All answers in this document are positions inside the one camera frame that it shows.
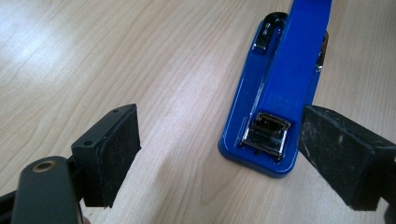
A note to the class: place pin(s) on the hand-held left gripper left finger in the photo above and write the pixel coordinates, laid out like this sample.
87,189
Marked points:
109,155

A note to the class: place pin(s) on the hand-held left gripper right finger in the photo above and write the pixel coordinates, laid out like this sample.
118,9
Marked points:
348,161

